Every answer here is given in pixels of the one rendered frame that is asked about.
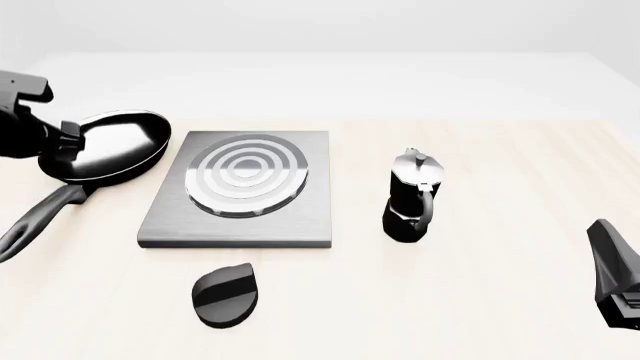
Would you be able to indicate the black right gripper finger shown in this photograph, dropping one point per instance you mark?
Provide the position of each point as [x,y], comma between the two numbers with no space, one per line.
[607,258]

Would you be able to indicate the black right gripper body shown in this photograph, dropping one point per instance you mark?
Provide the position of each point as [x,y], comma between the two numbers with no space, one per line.
[622,313]

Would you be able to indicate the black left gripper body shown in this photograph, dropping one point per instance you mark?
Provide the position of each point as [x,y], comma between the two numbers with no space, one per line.
[71,135]

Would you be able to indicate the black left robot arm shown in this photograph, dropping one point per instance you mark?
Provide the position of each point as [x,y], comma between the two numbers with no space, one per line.
[22,135]

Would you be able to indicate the black frying pan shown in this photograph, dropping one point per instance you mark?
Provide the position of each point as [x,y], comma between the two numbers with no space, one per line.
[120,146]

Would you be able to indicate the flat grey stove plate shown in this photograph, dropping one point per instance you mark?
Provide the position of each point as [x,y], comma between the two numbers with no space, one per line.
[240,221]

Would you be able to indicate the round black stove knob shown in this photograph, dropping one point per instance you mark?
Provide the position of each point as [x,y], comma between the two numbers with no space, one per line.
[225,300]

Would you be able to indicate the black and silver moka pot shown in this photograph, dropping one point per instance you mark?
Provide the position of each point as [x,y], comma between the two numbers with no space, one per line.
[407,202]

